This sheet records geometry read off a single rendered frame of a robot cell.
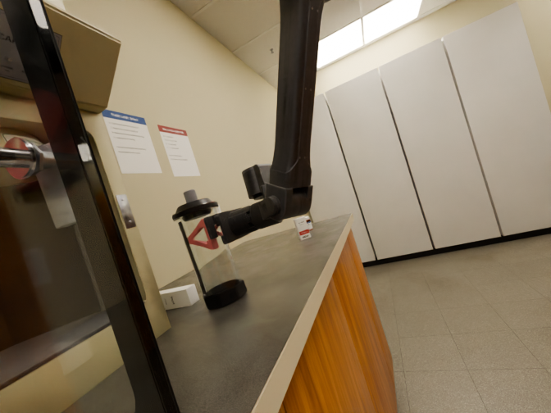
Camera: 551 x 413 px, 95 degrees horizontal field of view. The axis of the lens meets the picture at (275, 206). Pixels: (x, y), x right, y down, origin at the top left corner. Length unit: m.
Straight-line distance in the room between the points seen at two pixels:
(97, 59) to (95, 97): 0.07
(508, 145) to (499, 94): 0.50
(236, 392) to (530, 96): 3.42
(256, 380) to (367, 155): 2.97
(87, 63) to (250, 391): 0.57
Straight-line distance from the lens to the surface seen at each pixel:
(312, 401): 0.54
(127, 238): 0.59
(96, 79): 0.62
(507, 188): 3.41
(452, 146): 3.27
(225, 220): 0.54
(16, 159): 0.22
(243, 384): 0.35
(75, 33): 0.60
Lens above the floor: 1.12
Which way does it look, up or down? 1 degrees down
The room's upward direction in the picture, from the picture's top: 18 degrees counter-clockwise
